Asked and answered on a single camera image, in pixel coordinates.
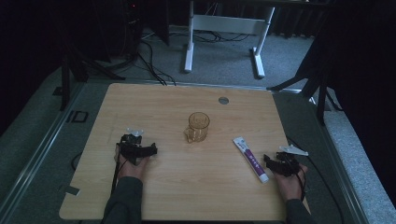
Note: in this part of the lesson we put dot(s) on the black metal stand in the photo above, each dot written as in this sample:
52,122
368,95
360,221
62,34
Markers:
320,93
65,81

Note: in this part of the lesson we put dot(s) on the metal floor rail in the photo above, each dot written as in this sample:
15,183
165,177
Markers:
37,149
339,174

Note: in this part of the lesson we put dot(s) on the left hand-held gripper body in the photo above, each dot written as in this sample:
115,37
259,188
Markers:
132,149

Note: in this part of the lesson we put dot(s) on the grey round table grommet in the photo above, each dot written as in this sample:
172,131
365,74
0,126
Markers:
223,100

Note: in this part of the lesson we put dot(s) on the amber transparent cup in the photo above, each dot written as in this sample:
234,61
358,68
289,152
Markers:
196,130

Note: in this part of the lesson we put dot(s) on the dark curtain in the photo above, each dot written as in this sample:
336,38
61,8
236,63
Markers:
28,46
361,62

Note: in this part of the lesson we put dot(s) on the white purple toothpaste tube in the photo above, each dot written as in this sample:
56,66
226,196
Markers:
249,157

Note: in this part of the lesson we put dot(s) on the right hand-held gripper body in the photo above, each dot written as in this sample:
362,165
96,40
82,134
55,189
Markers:
286,163

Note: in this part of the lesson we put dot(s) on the dark equipment tower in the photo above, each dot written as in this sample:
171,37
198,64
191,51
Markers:
132,28

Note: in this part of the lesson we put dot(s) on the person's left hand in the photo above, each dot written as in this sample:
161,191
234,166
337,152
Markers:
132,171

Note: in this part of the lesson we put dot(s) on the grey tape piece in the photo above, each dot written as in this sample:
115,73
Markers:
70,189

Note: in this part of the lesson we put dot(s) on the person's right hand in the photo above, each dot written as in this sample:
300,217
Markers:
289,186

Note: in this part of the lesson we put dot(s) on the white desk frame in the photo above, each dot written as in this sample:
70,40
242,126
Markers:
224,23

